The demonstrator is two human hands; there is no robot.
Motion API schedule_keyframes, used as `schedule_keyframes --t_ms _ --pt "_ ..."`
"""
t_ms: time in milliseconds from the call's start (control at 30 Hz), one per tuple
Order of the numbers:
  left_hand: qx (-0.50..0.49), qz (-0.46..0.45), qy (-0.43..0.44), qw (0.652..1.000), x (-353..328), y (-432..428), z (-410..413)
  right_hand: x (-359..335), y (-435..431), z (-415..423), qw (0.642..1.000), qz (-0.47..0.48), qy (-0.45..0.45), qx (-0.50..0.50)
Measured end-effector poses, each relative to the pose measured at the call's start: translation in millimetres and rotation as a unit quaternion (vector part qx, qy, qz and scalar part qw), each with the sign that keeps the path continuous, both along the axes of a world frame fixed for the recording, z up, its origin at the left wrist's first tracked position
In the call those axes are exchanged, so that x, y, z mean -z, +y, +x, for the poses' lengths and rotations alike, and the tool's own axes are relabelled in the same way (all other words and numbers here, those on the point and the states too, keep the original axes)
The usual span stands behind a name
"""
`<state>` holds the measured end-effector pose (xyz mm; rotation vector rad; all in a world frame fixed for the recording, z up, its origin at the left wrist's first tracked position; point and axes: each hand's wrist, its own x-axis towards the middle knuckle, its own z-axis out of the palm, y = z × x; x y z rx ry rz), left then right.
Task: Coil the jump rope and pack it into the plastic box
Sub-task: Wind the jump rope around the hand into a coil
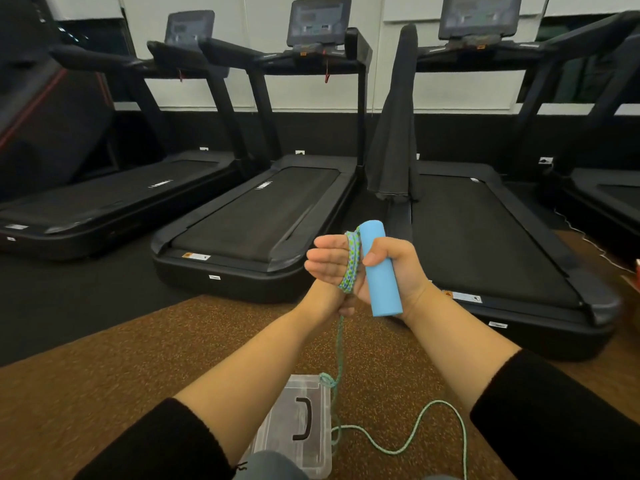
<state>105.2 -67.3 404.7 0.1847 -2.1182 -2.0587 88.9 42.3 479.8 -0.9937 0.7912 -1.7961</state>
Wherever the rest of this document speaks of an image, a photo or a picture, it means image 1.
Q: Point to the person's left hand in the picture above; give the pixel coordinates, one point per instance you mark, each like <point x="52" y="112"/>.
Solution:
<point x="325" y="302"/>

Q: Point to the person's right hand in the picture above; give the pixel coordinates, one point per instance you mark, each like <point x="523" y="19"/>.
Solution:
<point x="327" y="259"/>

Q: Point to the clear plastic storage box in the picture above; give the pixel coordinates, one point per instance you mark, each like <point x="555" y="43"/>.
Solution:
<point x="317" y="473"/>

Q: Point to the person's left forearm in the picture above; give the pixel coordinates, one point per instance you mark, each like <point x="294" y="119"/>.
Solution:
<point x="240" y="374"/>

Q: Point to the person's right forearm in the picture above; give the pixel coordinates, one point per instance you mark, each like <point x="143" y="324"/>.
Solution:
<point x="460" y="354"/>

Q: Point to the person's left leg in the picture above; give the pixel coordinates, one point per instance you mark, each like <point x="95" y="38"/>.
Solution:
<point x="270" y="467"/>

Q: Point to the black treadmill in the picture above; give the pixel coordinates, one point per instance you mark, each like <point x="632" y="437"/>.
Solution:
<point x="260" y="209"/>
<point x="100" y="194"/>
<point x="600" y="194"/>
<point x="475" y="234"/>

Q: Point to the dark grey hanging cloth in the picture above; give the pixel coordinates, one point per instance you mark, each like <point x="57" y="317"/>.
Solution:
<point x="395" y="134"/>

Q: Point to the black machine with red stripe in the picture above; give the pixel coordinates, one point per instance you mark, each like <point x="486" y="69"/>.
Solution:
<point x="50" y="124"/>

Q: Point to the red bag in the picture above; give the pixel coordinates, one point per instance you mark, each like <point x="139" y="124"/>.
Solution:
<point x="638" y="268"/>

